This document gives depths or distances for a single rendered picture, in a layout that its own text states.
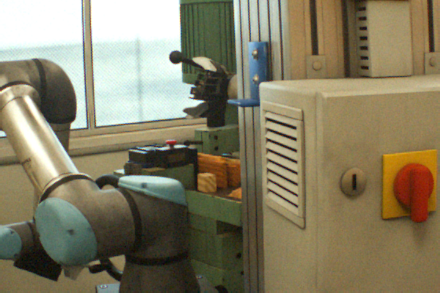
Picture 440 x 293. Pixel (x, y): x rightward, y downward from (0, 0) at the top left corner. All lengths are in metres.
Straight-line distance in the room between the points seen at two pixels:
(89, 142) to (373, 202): 2.59
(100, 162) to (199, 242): 1.49
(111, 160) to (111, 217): 2.13
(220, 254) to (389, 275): 1.06
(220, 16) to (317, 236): 1.22
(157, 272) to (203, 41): 0.82
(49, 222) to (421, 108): 0.67
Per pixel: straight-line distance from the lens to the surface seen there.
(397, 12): 0.92
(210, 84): 1.61
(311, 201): 0.74
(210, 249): 1.82
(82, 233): 1.14
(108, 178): 1.81
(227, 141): 1.97
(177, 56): 1.72
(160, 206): 1.21
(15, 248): 1.65
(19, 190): 3.18
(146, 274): 1.24
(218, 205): 1.76
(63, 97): 1.51
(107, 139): 3.27
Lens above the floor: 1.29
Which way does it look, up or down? 7 degrees down
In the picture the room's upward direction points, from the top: 2 degrees counter-clockwise
